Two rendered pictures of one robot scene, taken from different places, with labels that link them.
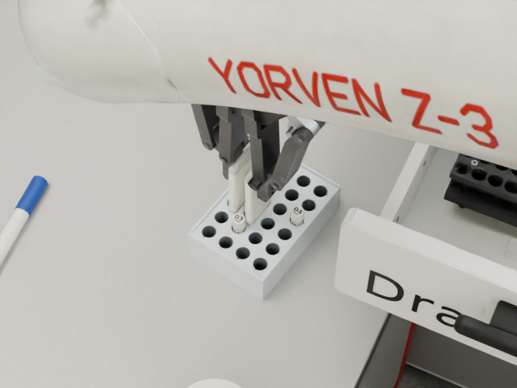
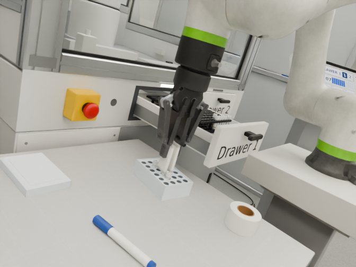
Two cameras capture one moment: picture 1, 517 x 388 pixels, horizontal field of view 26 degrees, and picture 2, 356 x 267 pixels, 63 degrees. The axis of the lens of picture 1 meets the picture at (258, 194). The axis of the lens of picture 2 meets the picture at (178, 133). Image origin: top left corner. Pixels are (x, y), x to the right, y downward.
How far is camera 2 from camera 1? 0.93 m
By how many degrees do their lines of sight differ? 70
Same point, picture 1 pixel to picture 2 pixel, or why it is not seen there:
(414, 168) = not seen: hidden behind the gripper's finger
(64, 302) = (167, 240)
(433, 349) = not seen: outside the picture
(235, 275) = (181, 192)
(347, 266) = (215, 151)
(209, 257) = (171, 192)
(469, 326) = (253, 136)
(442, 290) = (234, 140)
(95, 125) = (75, 195)
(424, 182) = not seen: hidden behind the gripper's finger
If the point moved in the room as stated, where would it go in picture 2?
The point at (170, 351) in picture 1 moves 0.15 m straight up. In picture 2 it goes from (202, 222) to (225, 158)
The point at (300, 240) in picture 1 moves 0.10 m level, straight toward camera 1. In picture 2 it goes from (177, 172) to (215, 188)
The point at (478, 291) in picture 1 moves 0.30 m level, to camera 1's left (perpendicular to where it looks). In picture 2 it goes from (241, 132) to (232, 173)
